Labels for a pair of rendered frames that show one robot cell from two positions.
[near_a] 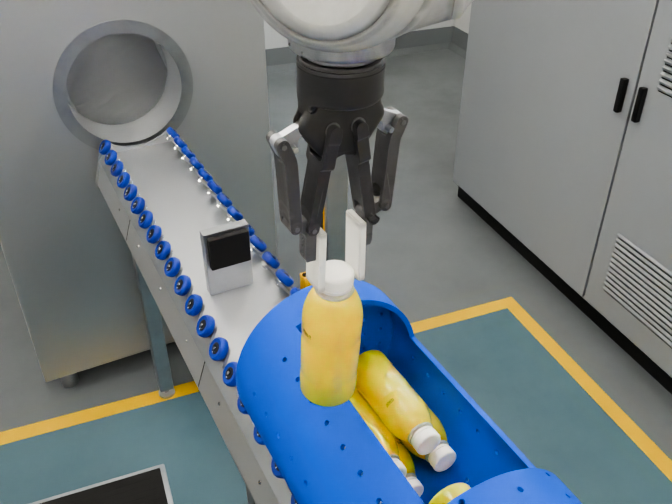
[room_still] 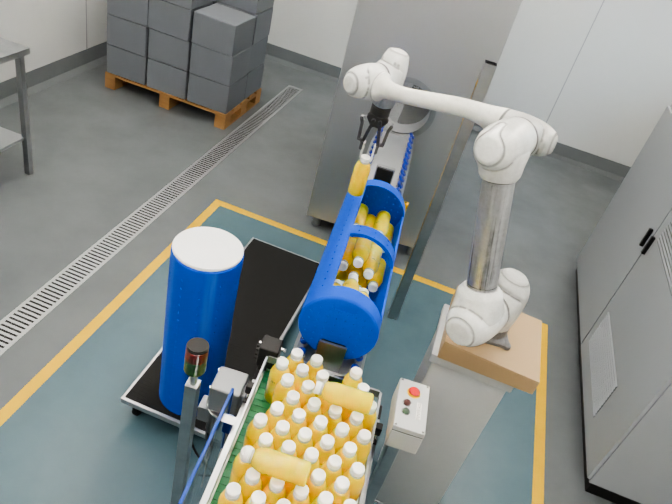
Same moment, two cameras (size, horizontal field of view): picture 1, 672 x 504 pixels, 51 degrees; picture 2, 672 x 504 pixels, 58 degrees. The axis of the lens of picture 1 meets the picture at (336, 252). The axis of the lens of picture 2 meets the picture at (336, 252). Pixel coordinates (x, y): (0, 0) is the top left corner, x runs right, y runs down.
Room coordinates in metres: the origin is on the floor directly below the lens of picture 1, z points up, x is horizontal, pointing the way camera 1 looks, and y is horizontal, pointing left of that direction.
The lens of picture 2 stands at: (-1.32, -1.07, 2.52)
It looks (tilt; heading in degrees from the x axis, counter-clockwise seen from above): 36 degrees down; 30
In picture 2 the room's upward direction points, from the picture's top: 16 degrees clockwise
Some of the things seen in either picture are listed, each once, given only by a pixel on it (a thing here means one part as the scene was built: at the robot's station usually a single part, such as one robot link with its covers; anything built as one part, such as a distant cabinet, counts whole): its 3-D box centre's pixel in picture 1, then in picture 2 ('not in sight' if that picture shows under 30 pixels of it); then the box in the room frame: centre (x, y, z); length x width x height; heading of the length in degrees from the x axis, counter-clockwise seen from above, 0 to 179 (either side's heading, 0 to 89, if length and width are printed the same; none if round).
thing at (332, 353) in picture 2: not in sight; (329, 355); (0.04, -0.39, 0.99); 0.10 x 0.02 x 0.12; 118
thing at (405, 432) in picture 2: not in sight; (407, 414); (-0.01, -0.74, 1.05); 0.20 x 0.10 x 0.10; 28
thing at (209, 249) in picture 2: not in sight; (208, 248); (0.05, 0.27, 1.03); 0.28 x 0.28 x 0.01
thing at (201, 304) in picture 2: not in sight; (198, 328); (0.05, 0.27, 0.59); 0.28 x 0.28 x 0.88
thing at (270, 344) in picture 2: not in sight; (270, 354); (-0.09, -0.23, 0.95); 0.10 x 0.07 x 0.10; 118
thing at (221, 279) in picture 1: (228, 259); (382, 180); (1.22, 0.23, 1.00); 0.10 x 0.04 x 0.15; 118
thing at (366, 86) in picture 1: (339, 104); (378, 115); (0.58, 0.00, 1.62); 0.08 x 0.07 x 0.09; 118
